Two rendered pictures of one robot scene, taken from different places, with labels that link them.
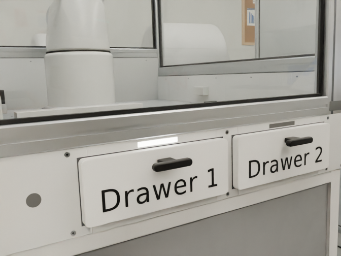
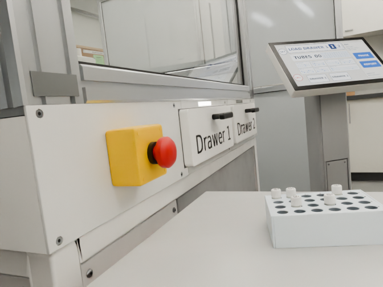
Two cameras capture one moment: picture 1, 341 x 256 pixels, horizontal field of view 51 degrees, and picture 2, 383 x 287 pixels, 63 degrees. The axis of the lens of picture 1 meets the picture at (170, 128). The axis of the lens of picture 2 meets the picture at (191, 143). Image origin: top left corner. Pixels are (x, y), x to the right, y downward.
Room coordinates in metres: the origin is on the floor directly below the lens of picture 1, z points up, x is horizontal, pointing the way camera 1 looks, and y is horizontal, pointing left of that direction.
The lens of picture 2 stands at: (0.06, 0.48, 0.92)
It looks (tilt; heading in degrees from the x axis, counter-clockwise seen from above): 6 degrees down; 324
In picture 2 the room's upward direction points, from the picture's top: 6 degrees counter-clockwise
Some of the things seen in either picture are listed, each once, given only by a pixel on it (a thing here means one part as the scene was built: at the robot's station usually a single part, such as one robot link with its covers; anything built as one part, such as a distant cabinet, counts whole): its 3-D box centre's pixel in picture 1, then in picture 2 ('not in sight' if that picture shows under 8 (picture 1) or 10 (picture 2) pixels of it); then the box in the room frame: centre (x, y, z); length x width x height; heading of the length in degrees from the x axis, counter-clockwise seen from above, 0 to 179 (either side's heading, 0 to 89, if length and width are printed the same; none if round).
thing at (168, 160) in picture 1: (169, 163); (221, 115); (0.59, 0.00, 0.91); 0.07 x 0.04 x 0.01; 121
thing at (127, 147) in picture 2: not in sight; (139, 153); (0.43, 0.29, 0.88); 0.07 x 0.05 x 0.07; 121
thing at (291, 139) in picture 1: (295, 140); (251, 110); (0.75, -0.27, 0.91); 0.07 x 0.04 x 0.01; 121
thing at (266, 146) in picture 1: (284, 153); (243, 121); (0.77, -0.25, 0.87); 0.29 x 0.02 x 0.11; 121
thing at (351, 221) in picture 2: not in sight; (320, 216); (0.27, 0.14, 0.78); 0.12 x 0.08 x 0.04; 45
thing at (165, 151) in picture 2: not in sight; (162, 152); (0.40, 0.28, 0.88); 0.04 x 0.03 x 0.04; 121
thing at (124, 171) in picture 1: (162, 178); (211, 130); (0.61, 0.02, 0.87); 0.29 x 0.02 x 0.11; 121
